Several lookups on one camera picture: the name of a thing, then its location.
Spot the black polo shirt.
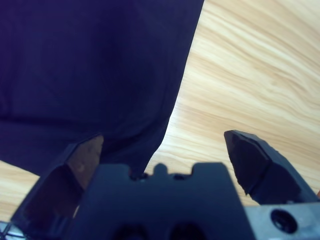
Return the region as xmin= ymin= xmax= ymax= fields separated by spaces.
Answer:
xmin=0 ymin=0 xmax=206 ymax=180

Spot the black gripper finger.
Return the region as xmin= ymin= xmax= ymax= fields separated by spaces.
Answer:
xmin=9 ymin=133 xmax=105 ymax=240
xmin=223 ymin=129 xmax=319 ymax=207

